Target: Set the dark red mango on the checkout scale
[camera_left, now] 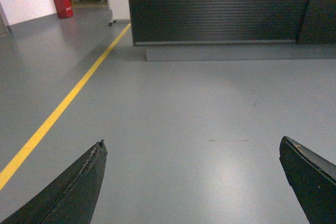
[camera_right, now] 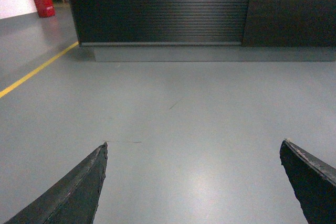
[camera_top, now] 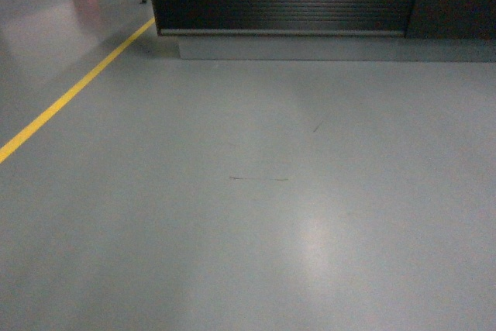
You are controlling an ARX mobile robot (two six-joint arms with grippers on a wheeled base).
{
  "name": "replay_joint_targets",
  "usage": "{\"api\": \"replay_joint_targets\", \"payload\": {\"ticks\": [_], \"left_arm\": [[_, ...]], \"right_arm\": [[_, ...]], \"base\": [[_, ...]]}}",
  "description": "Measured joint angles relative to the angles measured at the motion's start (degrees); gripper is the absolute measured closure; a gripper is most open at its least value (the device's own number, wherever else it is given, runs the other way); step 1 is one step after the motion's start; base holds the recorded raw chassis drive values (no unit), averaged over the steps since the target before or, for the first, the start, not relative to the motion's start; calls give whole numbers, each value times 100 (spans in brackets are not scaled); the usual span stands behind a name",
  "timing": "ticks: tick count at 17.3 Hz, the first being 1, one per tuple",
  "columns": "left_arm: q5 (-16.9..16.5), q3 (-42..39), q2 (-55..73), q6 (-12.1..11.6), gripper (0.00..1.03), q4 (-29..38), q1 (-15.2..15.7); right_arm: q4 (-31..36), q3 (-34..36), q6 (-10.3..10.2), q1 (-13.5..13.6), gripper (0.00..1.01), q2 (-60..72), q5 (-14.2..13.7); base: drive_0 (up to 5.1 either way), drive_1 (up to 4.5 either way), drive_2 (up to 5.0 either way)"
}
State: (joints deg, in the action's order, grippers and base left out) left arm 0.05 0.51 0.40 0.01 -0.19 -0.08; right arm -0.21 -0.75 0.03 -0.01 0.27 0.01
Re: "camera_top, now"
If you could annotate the black checkout counter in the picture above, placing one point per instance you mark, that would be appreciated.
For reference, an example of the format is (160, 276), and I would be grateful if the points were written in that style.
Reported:
(356, 30)

